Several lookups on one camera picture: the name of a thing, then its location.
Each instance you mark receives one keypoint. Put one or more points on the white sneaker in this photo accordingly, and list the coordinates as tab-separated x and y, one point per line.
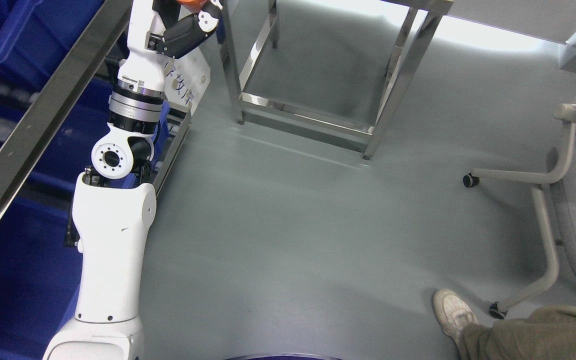
453	314

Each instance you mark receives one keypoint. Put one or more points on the white paper label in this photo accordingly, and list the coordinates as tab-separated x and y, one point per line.
186	81

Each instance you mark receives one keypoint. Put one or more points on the khaki trouser leg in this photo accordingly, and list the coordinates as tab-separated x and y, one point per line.
549	333

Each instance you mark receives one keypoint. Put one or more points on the blue bin lower left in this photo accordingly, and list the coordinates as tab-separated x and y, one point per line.
69	151

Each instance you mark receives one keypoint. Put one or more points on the blue bin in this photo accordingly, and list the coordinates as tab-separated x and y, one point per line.
35	35
69	151

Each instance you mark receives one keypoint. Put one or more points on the blue bin top left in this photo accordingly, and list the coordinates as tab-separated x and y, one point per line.
35	35

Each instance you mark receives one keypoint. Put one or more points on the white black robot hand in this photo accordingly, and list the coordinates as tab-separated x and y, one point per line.
152	44

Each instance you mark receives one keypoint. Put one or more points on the metal table frame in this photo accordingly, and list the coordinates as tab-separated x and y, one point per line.
335	71

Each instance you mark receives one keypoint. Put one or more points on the orange capacitor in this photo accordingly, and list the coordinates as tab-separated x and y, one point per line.
192	5

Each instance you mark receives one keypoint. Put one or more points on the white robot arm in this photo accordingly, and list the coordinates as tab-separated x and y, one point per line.
112	225

